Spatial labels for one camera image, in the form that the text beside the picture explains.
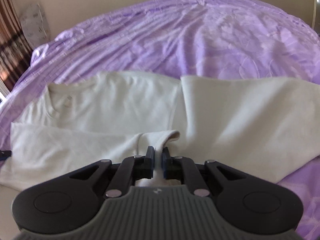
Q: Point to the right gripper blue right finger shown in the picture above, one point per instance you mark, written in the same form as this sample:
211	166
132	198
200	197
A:
168	167

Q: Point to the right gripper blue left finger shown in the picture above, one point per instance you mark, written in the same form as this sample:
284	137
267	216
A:
149	162

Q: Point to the white Nevada print t-shirt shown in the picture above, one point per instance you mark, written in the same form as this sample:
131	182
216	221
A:
268	128

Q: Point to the brown patterned curtain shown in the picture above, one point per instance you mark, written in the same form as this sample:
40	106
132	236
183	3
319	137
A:
15	50

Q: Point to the purple floral bed cover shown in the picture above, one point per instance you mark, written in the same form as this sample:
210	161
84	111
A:
225	39

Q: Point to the white patterned pillow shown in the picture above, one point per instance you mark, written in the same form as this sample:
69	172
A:
34	25

